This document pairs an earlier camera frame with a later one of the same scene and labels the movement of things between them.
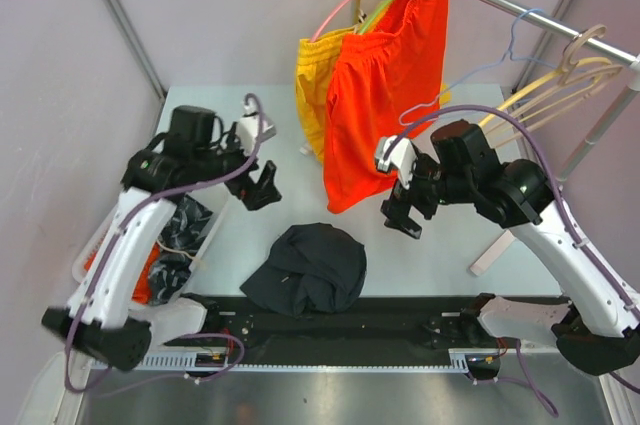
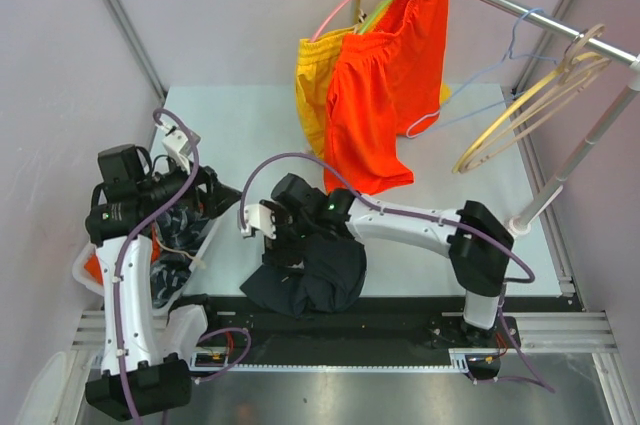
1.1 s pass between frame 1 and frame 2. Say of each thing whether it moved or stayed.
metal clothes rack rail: stayed
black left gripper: moved
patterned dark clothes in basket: stayed
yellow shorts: stayed
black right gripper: moved
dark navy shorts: stayed
